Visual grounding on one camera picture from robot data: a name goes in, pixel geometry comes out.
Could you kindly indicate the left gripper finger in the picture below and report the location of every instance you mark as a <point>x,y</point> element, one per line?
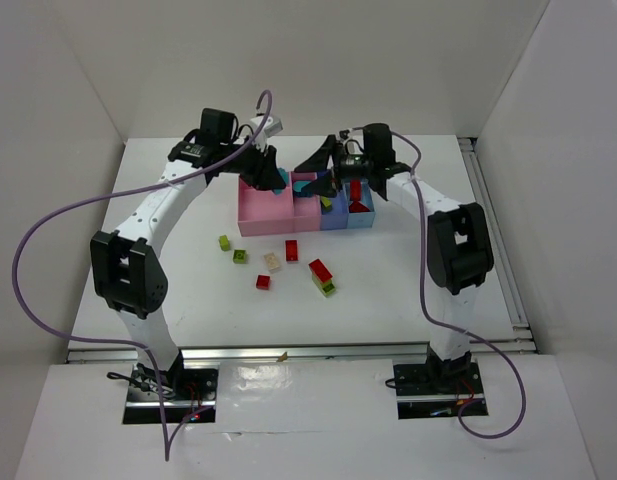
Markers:
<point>277,181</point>
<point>257,178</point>

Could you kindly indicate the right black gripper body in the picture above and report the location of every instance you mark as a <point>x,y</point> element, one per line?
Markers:
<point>333,163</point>

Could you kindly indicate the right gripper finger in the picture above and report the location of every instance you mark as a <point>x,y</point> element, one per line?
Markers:
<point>319,160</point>
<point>325,185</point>

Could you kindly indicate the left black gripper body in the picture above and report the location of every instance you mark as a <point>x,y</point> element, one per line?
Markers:
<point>261,167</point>

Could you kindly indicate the red lego base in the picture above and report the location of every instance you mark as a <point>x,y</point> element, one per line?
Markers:
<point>355,191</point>

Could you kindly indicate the red curved lego top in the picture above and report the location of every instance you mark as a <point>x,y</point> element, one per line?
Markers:
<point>358,207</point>

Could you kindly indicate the lime green lego brick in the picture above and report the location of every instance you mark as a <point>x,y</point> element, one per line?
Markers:
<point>224,243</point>

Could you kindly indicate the small red lego brick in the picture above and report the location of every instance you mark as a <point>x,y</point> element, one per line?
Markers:
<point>263,282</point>

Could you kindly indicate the teal curved lego brick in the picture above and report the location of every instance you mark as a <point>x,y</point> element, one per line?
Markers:
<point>299,189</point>

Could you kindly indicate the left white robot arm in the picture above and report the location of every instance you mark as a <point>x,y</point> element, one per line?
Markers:
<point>127,273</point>

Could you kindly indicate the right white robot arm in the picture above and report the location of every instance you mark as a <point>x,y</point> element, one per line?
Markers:
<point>455,248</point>

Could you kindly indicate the small pink bin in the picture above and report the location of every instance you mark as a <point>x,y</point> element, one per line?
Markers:
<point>307,210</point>

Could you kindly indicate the large pink bin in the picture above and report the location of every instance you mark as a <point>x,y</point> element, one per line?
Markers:
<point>263,213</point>

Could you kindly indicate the periwinkle blue bin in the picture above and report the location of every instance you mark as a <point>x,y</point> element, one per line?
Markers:
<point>337,218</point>

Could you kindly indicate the light blue bin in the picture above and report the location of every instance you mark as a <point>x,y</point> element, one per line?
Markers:
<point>360,220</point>

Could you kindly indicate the green lego with stud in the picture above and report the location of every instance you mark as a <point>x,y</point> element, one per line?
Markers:
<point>240,256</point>

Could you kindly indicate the beige lego brick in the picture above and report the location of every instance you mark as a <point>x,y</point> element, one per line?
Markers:
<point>272,262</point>

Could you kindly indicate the red curved lego brick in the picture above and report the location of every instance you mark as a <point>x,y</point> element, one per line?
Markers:
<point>320,271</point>

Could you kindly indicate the lime green lego under red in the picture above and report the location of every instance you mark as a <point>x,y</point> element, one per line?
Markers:
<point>326,288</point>

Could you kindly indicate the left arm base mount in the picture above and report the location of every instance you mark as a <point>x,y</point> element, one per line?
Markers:
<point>196,391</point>

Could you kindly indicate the aluminium rail front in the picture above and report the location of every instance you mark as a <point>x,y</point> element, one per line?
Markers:
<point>352,351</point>

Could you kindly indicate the aluminium rail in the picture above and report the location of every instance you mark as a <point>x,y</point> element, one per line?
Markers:
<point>352,351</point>
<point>520,326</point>

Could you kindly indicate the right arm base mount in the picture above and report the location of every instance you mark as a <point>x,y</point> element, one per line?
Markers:
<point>420,397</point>

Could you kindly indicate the aluminium rail right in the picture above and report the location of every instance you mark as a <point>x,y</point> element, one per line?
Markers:
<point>520,326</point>

